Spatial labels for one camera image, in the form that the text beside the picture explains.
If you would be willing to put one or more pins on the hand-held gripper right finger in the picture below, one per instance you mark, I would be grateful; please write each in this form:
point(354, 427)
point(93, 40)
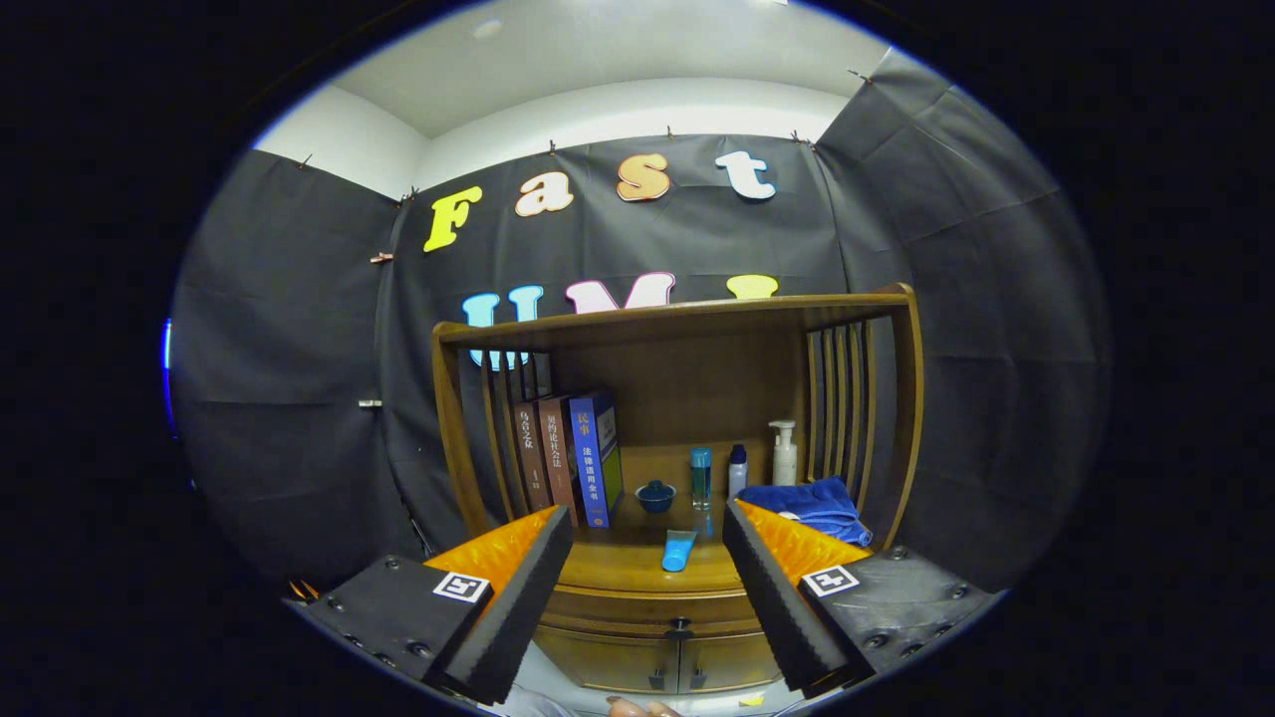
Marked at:
point(777, 607)

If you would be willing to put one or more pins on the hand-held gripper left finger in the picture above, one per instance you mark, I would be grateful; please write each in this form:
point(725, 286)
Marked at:
point(518, 607)

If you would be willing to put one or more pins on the light blue tube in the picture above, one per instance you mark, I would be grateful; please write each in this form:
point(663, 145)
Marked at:
point(678, 553)

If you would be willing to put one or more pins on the wooden drawer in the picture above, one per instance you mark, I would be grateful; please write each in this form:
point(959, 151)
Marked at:
point(637, 605)

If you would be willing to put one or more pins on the wooden cabinet door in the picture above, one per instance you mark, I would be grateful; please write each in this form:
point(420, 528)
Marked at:
point(618, 659)
point(727, 659)

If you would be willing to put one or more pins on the wooden countertop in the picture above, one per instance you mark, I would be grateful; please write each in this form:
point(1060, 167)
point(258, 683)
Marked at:
point(628, 555)

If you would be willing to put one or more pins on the wooden cabinet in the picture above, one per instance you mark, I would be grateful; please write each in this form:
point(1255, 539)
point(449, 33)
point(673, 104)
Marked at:
point(697, 388)

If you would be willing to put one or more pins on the blue folded towel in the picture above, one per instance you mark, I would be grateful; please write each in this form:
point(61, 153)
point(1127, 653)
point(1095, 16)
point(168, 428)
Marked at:
point(822, 503)

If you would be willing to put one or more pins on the white bottle with blue cap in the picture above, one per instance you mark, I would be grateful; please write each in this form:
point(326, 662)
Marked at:
point(737, 476)

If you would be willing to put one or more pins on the white pump bottle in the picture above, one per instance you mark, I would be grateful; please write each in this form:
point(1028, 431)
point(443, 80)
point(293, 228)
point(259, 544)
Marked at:
point(784, 460)

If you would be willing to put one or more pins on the teal clear bottle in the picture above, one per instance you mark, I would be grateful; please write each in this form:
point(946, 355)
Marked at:
point(701, 480)

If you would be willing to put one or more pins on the brown book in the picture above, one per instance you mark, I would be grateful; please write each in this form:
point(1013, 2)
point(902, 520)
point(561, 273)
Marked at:
point(531, 458)
point(558, 458)

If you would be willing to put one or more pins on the blue book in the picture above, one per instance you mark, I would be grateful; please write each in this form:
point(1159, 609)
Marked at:
point(590, 463)

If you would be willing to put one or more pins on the dark blue lidded teacup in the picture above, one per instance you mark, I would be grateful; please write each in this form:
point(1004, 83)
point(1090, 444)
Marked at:
point(655, 498)

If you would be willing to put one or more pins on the black backdrop cloth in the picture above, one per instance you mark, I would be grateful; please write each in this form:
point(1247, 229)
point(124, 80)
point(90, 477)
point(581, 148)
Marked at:
point(279, 349)

